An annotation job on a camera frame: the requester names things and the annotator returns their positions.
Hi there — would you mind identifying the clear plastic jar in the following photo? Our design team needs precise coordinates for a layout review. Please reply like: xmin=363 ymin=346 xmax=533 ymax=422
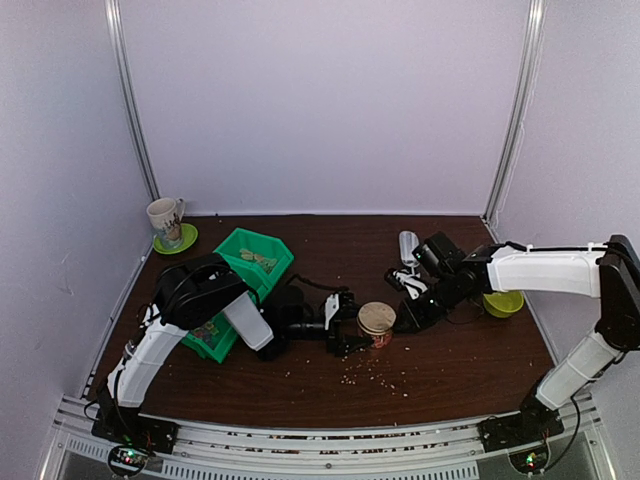
xmin=356 ymin=302 xmax=396 ymax=349

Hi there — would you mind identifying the gold jar lid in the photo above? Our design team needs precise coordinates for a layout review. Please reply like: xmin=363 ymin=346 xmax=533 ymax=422
xmin=357 ymin=302 xmax=396 ymax=335

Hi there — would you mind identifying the aluminium front rail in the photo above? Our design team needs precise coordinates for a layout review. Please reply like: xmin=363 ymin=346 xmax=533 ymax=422
xmin=49 ymin=394 xmax=606 ymax=480

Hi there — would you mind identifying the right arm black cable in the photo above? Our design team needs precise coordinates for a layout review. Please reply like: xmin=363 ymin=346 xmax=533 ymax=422
xmin=499 ymin=241 xmax=640 ymax=466

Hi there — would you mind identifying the white ceramic mug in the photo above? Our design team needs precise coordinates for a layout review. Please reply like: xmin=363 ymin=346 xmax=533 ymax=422
xmin=146 ymin=197 xmax=186 ymax=249

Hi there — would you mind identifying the star candies pile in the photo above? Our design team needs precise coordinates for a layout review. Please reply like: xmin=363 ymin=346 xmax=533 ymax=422
xmin=192 ymin=321 xmax=224 ymax=348

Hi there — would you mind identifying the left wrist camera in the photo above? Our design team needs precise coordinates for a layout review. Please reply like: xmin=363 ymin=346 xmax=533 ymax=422
xmin=270 ymin=285 xmax=306 ymax=326

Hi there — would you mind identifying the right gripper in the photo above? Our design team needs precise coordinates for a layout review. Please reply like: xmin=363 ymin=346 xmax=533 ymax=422
xmin=391 ymin=274 xmax=462 ymax=335

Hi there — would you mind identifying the green bowl right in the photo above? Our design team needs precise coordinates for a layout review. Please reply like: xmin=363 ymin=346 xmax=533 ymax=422
xmin=482 ymin=291 xmax=524 ymax=319

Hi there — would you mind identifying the green bin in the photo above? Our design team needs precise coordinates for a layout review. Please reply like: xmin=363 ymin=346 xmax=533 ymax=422
xmin=181 ymin=313 xmax=238 ymax=364

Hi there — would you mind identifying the green bowl behind bins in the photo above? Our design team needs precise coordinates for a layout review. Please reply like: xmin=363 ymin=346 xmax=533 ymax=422
xmin=153 ymin=223 xmax=199 ymax=255

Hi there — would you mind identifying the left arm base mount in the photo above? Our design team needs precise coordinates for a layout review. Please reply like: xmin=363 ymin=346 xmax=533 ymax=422
xmin=91 ymin=417 xmax=179 ymax=454

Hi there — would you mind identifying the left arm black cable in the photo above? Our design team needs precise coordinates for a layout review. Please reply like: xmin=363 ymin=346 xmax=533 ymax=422
xmin=84 ymin=259 xmax=351 ymax=436

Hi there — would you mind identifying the metal scoop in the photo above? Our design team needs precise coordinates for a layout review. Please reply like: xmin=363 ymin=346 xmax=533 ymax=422
xmin=398 ymin=230 xmax=420 ymax=274

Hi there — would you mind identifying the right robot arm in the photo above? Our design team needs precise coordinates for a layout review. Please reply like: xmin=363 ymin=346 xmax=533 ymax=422
xmin=385 ymin=232 xmax=639 ymax=442

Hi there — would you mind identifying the green bin compartment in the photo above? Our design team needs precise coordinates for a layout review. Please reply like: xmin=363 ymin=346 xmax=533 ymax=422
xmin=214 ymin=228 xmax=294 ymax=301

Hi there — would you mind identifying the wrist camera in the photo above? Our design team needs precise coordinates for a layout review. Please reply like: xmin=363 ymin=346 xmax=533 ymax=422
xmin=270 ymin=285 xmax=306 ymax=326
xmin=412 ymin=231 xmax=467 ymax=278

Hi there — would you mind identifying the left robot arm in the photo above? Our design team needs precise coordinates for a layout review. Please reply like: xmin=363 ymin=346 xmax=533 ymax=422
xmin=94 ymin=253 xmax=373 ymax=444

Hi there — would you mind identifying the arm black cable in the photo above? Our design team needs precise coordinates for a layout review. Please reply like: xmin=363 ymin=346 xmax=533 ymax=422
xmin=499 ymin=241 xmax=640 ymax=466
xmin=84 ymin=259 xmax=351 ymax=436

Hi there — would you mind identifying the left aluminium corner post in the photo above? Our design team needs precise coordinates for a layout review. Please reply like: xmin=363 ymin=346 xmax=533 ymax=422
xmin=104 ymin=0 xmax=160 ymax=200

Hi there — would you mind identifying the yellow candies pile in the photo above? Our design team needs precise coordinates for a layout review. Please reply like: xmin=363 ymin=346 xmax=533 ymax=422
xmin=239 ymin=248 xmax=278 ymax=274

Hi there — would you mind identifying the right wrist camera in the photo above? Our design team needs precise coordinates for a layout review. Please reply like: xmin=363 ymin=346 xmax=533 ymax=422
xmin=412 ymin=231 xmax=467 ymax=278

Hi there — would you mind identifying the right aluminium corner post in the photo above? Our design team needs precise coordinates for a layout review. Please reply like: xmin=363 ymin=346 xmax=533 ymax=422
xmin=483 ymin=0 xmax=547 ymax=228

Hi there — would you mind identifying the aluminium corner post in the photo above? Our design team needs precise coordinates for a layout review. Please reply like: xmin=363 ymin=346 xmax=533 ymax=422
xmin=104 ymin=0 xmax=160 ymax=200
xmin=483 ymin=0 xmax=547 ymax=228

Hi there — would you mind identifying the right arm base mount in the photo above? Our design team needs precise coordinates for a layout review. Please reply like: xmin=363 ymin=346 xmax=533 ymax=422
xmin=477 ymin=413 xmax=564 ymax=453

